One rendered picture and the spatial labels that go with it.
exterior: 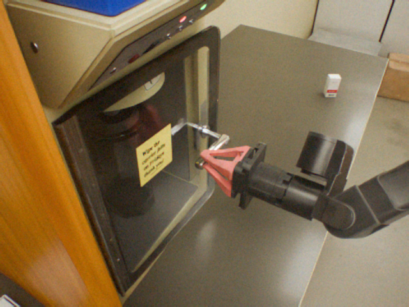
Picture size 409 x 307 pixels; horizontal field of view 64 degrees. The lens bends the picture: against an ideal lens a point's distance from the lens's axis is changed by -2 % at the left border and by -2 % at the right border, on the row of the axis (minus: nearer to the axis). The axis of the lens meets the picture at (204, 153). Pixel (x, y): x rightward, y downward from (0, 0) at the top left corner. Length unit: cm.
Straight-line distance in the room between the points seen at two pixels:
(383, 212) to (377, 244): 163
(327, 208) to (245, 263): 33
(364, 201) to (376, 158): 213
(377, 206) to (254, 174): 17
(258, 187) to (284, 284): 28
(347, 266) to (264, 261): 122
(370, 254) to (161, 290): 149
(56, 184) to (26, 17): 13
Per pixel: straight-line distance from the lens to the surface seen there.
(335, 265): 194
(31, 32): 31
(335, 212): 47
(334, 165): 51
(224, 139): 60
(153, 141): 50
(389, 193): 47
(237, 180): 52
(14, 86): 23
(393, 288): 199
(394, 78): 321
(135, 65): 45
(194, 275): 74
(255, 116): 111
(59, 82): 32
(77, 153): 40
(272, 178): 52
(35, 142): 25
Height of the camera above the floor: 160
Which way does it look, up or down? 43 degrees down
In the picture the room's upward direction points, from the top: straight up
